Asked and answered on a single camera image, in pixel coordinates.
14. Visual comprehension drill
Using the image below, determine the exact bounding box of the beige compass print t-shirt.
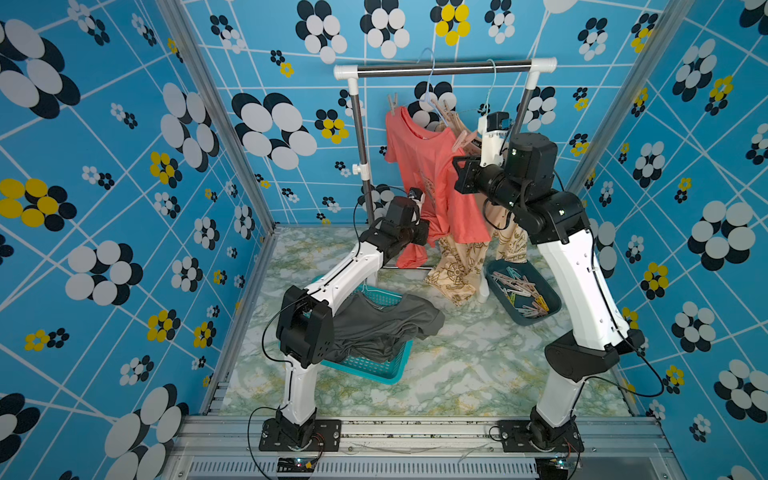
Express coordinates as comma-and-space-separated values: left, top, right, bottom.
425, 107, 530, 307

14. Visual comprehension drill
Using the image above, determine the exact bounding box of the mint green wire hanger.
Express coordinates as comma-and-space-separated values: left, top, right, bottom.
476, 58, 498, 130

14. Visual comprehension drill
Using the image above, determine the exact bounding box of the blue wire hanger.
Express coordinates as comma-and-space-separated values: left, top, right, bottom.
417, 47, 449, 127

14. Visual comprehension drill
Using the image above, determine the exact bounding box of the dark grey garment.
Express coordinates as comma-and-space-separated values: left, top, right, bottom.
326, 293, 445, 362

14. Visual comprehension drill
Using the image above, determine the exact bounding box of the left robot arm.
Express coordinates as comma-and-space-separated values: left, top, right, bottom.
275, 188, 429, 448

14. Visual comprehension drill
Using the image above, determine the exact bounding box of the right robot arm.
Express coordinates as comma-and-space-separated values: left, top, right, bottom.
453, 131, 644, 452

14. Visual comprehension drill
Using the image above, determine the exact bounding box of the pile of coloured clothespins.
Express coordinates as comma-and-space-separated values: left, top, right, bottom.
491, 267, 550, 319

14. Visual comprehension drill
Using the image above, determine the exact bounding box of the dark grey clothespin tray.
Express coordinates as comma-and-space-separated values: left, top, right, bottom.
485, 259, 562, 326

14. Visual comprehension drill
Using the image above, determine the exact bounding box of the metal clothes rack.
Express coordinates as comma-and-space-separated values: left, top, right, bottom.
334, 57, 558, 302

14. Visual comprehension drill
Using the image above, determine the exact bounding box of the teal laundry basket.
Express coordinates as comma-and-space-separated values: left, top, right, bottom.
322, 284, 413, 385

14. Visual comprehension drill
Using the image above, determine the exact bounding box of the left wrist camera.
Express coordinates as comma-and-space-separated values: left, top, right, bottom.
407, 188, 425, 209

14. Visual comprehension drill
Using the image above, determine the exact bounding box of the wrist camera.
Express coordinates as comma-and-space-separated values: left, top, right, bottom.
407, 188, 425, 209
477, 111, 510, 167

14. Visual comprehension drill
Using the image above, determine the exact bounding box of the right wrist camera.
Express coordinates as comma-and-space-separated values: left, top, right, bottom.
477, 111, 510, 167

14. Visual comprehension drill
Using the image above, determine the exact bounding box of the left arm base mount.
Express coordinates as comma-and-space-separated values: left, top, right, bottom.
258, 418, 342, 452

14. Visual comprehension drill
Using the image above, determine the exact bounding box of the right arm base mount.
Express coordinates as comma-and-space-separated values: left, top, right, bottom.
496, 417, 585, 454

